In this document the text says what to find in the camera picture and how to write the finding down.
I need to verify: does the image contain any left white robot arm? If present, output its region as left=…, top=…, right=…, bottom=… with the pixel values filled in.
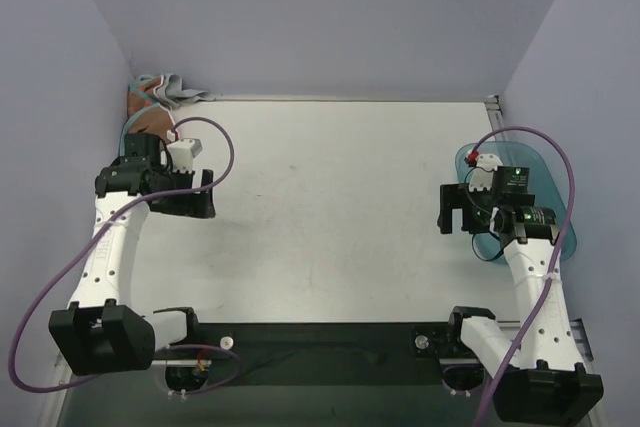
left=49, top=133, right=215, bottom=376

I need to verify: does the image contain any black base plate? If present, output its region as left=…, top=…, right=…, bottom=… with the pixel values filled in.
left=149, top=321, right=496, bottom=389

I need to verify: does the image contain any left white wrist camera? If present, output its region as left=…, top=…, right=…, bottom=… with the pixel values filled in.
left=168, top=138, right=202, bottom=173

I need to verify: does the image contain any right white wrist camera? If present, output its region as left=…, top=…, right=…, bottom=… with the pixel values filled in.
left=468, top=153, right=503, bottom=193

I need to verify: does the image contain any orange brown bear towel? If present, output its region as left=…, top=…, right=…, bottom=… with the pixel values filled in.
left=118, top=75, right=174, bottom=155

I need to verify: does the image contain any teal plastic tray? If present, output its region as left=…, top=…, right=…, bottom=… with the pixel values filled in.
left=454, top=141, right=577, bottom=262

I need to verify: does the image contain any aluminium front frame rail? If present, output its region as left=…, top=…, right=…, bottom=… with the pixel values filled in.
left=49, top=319, right=596, bottom=368

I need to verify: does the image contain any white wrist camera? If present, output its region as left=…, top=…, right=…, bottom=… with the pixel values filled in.
left=168, top=138, right=202, bottom=173
left=468, top=153, right=503, bottom=193

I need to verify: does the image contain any grey crumpled towel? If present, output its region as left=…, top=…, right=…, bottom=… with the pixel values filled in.
left=155, top=73, right=215, bottom=111

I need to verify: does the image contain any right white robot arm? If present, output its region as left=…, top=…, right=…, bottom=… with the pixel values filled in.
left=438, top=158, right=604, bottom=426

